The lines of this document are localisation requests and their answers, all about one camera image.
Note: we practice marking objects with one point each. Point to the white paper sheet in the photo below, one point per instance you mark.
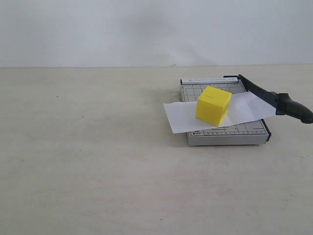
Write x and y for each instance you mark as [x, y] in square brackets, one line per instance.
[244, 107]

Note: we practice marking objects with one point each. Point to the yellow cube block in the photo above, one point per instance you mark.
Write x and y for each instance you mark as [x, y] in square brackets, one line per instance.
[212, 105]

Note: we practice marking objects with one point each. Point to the black cutter blade arm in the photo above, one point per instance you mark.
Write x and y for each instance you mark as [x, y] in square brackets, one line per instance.
[282, 102]

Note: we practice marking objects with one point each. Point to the grey paper cutter base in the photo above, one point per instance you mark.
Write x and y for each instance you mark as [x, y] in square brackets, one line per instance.
[249, 133]

